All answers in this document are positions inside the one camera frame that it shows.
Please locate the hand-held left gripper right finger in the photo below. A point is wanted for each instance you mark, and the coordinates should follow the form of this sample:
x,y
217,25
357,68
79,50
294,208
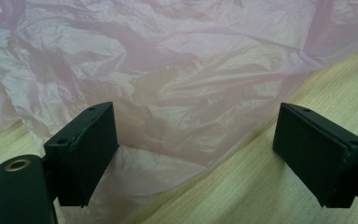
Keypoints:
x,y
313,158

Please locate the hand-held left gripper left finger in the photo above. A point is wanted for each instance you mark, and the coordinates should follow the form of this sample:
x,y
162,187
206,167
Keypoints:
x,y
84,155

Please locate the pink plastic trash bag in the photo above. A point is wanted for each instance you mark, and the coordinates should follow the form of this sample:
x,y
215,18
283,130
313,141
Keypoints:
x,y
174,71

